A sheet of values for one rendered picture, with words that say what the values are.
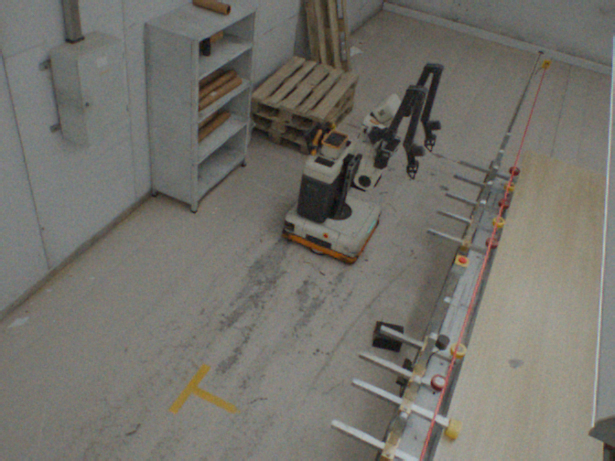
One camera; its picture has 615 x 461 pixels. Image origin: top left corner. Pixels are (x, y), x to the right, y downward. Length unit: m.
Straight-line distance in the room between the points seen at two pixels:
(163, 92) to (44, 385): 2.23
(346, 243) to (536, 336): 1.75
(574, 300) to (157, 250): 3.01
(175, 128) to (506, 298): 2.75
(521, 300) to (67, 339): 2.89
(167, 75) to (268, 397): 2.41
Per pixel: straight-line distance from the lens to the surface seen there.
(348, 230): 4.58
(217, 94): 4.77
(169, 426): 3.68
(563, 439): 3.05
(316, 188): 4.39
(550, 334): 3.46
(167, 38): 4.35
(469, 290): 3.89
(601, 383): 1.22
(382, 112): 4.08
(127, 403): 3.79
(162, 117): 4.68
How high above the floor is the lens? 3.17
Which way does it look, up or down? 40 degrees down
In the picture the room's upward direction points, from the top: 10 degrees clockwise
